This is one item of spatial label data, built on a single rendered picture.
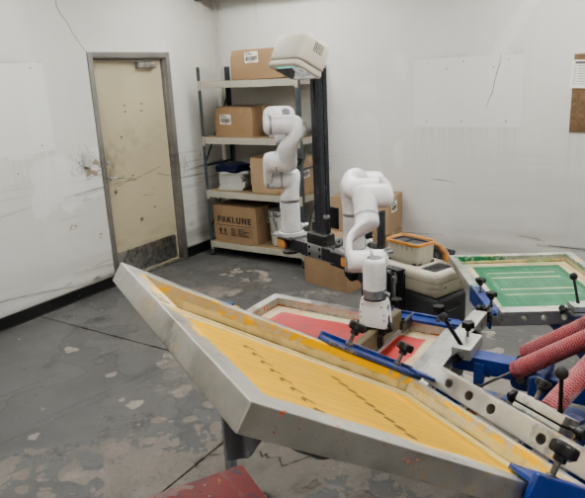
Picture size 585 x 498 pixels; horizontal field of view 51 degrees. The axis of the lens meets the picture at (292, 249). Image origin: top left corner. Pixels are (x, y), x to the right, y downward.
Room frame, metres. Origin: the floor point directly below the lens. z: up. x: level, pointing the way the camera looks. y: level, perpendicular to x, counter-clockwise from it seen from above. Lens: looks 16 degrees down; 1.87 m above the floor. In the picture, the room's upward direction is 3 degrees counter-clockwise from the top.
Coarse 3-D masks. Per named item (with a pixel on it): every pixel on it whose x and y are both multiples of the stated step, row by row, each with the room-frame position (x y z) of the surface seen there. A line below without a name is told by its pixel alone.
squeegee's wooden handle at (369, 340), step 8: (392, 312) 1.99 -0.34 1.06; (400, 312) 2.01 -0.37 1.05; (392, 320) 1.95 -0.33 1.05; (400, 320) 2.01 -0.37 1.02; (376, 328) 1.86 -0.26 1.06; (400, 328) 2.01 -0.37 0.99; (368, 336) 1.80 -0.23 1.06; (376, 336) 1.85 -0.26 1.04; (384, 336) 1.90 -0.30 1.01; (360, 344) 1.75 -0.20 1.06; (368, 344) 1.79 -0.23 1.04; (376, 344) 1.84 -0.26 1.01
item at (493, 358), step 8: (480, 352) 1.69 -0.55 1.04; (488, 352) 1.69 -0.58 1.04; (464, 360) 1.68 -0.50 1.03; (472, 360) 1.66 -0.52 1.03; (480, 360) 1.65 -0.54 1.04; (488, 360) 1.64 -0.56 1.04; (496, 360) 1.64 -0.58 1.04; (504, 360) 1.63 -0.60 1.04; (512, 360) 1.63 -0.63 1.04; (456, 368) 1.69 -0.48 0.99; (464, 368) 1.68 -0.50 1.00; (472, 368) 1.66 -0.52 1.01; (488, 368) 1.64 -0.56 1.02; (496, 368) 1.62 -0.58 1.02; (504, 368) 1.61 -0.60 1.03; (496, 376) 1.62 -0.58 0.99; (504, 376) 1.61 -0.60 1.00
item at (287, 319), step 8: (272, 320) 2.23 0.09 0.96; (280, 320) 2.22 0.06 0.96; (288, 320) 2.22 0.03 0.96; (296, 320) 2.21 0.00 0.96; (304, 320) 2.21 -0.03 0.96; (312, 320) 2.21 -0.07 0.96; (320, 320) 2.20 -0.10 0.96; (328, 320) 2.20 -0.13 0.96; (336, 328) 2.12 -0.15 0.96; (344, 328) 2.12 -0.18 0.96; (360, 336) 2.04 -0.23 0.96; (400, 336) 2.02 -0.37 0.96; (392, 344) 1.96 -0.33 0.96; (416, 344) 1.95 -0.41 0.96; (384, 352) 1.90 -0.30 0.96; (392, 352) 1.90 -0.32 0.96
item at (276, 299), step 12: (264, 300) 2.35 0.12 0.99; (276, 300) 2.38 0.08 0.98; (288, 300) 2.36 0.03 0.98; (300, 300) 2.33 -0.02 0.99; (312, 300) 2.33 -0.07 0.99; (252, 312) 2.24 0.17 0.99; (264, 312) 2.30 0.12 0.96; (324, 312) 2.27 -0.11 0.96; (336, 312) 2.24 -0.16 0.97; (348, 312) 2.21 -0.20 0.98; (420, 324) 2.05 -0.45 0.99; (444, 336) 1.93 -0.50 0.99; (432, 348) 1.84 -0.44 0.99; (420, 360) 1.76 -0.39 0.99
